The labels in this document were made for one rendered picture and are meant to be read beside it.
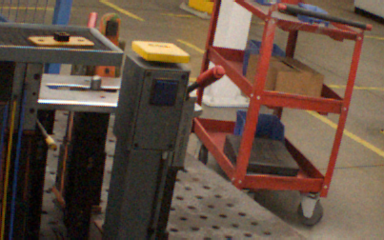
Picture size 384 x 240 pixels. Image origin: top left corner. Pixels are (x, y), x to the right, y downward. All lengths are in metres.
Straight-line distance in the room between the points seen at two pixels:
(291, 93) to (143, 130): 2.41
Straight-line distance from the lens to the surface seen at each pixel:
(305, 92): 3.53
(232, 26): 5.30
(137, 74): 1.09
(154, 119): 1.10
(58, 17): 3.44
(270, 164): 3.59
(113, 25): 1.59
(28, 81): 1.20
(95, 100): 1.40
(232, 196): 1.94
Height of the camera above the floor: 1.39
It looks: 17 degrees down
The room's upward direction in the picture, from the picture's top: 11 degrees clockwise
